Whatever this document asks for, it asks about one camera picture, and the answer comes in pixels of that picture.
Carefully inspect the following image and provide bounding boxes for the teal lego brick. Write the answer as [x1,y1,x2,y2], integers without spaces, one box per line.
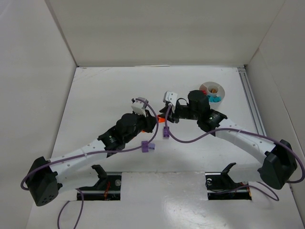
[207,95,222,103]

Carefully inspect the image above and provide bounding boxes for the orange transparent lego piece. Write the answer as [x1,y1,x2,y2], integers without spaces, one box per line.
[158,115,165,123]

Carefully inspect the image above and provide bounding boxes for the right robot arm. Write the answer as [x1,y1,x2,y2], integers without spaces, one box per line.
[160,90,300,190]

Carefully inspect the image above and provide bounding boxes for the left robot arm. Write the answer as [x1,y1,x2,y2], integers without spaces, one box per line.
[24,110,158,207]

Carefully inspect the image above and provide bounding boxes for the white round divided container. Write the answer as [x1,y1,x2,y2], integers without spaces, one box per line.
[199,82,225,108]

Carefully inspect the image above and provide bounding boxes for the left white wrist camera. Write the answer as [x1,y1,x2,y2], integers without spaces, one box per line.
[131,97,148,117]

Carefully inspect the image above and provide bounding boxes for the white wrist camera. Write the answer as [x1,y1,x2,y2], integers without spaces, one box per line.
[131,97,148,117]
[163,91,178,113]

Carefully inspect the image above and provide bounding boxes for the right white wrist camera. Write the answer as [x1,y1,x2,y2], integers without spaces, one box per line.
[163,91,178,113]

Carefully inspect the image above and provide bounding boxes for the aluminium rail on right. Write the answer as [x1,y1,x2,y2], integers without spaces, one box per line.
[237,67,275,158]

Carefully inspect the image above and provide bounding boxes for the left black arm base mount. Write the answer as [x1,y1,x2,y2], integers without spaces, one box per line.
[79,165,122,201]

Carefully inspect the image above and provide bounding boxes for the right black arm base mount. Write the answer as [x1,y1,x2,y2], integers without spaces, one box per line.
[205,163,252,200]

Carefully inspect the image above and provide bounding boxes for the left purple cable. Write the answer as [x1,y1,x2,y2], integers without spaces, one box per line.
[20,96,160,229]

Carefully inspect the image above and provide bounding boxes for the purple cable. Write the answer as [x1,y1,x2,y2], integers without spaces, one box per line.
[20,96,160,229]
[164,102,305,201]

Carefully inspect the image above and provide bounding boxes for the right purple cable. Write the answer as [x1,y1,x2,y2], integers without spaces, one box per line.
[164,102,305,201]

